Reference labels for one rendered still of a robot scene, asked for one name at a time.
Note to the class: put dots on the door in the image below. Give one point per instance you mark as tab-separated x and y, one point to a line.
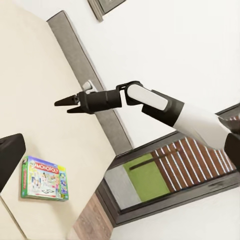
168	172

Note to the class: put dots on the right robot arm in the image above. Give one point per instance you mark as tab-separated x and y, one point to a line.
207	128

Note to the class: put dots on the board game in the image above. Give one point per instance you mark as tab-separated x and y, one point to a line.
43	180

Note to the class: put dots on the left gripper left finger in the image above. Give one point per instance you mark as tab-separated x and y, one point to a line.
12	149

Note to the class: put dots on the bed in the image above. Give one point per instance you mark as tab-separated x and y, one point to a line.
41	63

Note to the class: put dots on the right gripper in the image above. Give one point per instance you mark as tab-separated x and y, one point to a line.
89	102

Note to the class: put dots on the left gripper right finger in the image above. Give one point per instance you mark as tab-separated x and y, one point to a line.
232	149

